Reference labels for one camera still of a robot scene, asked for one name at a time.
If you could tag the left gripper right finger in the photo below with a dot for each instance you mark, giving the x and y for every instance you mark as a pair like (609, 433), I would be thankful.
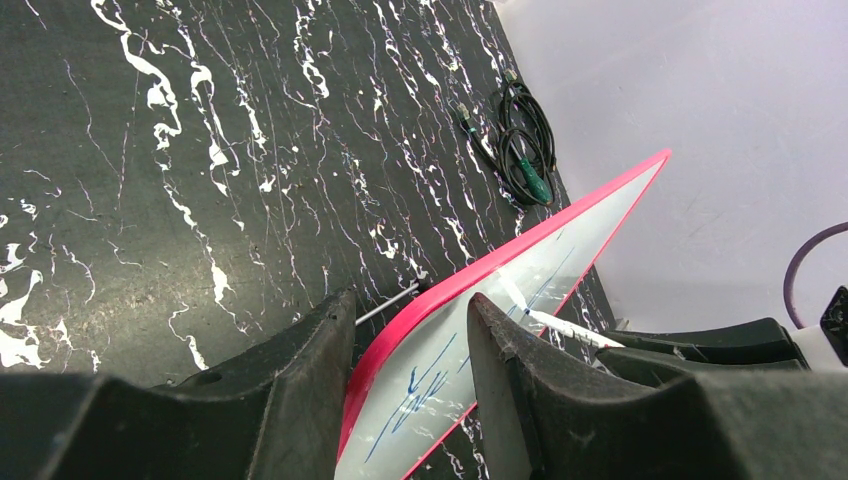
(541, 419)

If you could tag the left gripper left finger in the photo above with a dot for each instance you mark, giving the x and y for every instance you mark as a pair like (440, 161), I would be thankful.
(273, 412)

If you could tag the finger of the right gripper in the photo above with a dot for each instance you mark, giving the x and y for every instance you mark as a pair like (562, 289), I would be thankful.
(759, 341)
(630, 369)

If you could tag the white blue whiteboard marker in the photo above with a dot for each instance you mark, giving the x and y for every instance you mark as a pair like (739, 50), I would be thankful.
(572, 330)

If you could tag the pink framed whiteboard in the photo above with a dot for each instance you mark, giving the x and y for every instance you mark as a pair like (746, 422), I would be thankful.
(414, 384)

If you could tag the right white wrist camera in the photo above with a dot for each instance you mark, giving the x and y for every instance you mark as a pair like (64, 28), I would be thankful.
(824, 346)

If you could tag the green handled screwdriver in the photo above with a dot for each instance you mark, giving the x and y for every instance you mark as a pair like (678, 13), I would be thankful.
(534, 187)

